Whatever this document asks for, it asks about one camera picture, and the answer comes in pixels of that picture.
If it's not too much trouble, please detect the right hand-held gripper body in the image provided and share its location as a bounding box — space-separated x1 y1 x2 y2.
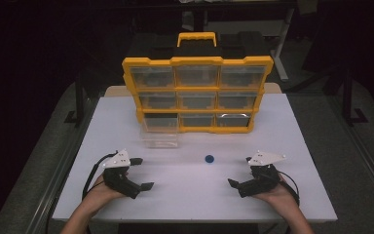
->
239 149 287 199

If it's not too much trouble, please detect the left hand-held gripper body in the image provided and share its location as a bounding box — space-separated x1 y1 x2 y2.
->
101 148 141 200

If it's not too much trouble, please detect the clear plastic drawer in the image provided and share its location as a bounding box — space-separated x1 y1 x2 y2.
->
139 113 180 149

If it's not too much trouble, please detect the person's right hand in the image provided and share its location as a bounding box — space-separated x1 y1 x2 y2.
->
252 174 301 219

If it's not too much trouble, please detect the person's left hand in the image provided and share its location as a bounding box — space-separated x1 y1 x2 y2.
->
81 174 128 214

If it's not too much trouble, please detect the black metal stand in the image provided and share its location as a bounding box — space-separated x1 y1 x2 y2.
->
63 72 86 127
341 67 370 127

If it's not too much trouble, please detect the yellow organizer case with drawers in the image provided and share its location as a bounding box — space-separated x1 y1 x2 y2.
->
122 31 275 135

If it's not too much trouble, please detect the desk with white legs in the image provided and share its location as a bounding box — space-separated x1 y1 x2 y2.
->
180 0 299 83

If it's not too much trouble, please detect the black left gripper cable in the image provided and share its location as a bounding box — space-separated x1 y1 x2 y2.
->
81 150 120 201

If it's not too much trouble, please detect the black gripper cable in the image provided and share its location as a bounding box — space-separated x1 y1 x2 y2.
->
277 171 301 207
81 150 120 201

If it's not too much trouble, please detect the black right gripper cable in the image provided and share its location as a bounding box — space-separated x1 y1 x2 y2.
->
277 171 301 207

